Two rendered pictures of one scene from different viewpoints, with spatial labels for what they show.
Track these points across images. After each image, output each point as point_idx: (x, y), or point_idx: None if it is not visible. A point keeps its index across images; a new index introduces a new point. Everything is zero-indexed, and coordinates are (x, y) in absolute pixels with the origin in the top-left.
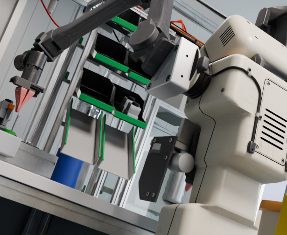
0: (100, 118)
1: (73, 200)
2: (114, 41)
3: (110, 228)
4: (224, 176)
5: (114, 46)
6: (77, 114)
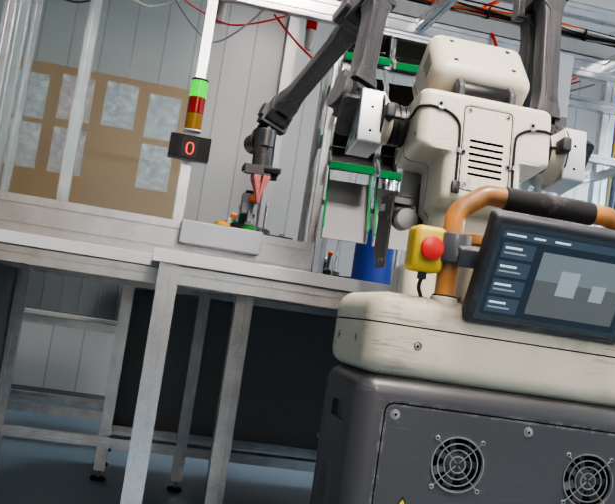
0: (369, 184)
1: (309, 283)
2: None
3: None
4: (441, 224)
5: None
6: (341, 186)
